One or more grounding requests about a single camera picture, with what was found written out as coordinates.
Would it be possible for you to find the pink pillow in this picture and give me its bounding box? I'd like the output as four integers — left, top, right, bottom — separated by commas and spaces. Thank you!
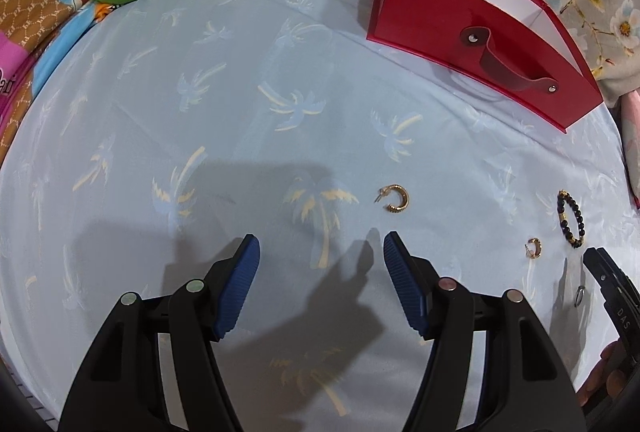
617, 88, 640, 210

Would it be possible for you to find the black bead bracelet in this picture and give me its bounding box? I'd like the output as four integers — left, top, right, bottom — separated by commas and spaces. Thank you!
556, 190, 587, 249

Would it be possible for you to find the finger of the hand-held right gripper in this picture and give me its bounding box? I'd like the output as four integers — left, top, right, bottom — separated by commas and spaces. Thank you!
582, 246, 632, 294

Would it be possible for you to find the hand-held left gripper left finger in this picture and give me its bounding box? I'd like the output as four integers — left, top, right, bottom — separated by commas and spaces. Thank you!
59, 235, 261, 432

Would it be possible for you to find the red box with strap handle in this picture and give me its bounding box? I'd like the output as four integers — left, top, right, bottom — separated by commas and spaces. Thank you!
366, 0, 604, 134

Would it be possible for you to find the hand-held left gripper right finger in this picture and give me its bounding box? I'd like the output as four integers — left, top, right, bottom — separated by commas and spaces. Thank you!
383, 232, 587, 432

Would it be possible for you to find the person's right hand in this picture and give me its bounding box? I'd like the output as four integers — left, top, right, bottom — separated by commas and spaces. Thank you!
575, 343, 627, 408

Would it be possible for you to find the colourful cartoon blanket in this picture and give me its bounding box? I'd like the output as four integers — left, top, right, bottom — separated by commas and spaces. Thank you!
0, 0, 133, 153

